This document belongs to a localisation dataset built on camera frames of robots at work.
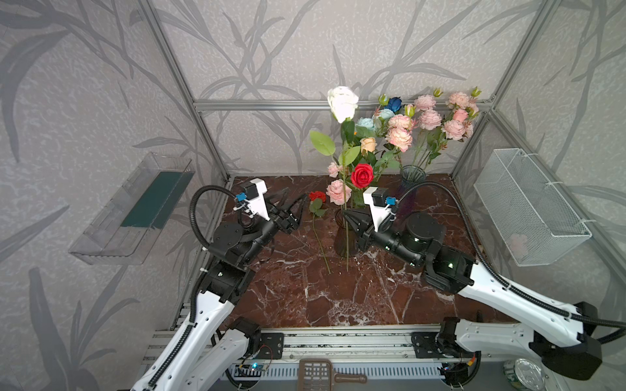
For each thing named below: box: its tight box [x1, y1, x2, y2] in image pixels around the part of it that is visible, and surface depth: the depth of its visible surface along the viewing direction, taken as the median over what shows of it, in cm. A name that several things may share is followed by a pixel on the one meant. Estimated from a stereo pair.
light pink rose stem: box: [326, 161, 353, 211], surface depth 74 cm
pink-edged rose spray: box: [374, 104, 419, 169], surface depth 68 cm
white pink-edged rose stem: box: [445, 86, 482, 116], surface depth 85 cm
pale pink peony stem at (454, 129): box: [423, 118, 474, 167], surface depth 82 cm
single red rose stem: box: [350, 162, 375, 189], surface depth 61 cm
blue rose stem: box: [384, 96, 403, 114], surface depth 82 cm
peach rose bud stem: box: [359, 136, 378, 156], surface depth 72 cm
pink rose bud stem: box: [453, 108, 469, 122], surface depth 84 cm
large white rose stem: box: [308, 86, 362, 272], surface depth 42 cm
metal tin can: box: [502, 358, 546, 391], surface depth 66 cm
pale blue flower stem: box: [355, 93, 396, 137], surface depth 74 cm
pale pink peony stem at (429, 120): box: [414, 87, 448, 167], surface depth 86 cm
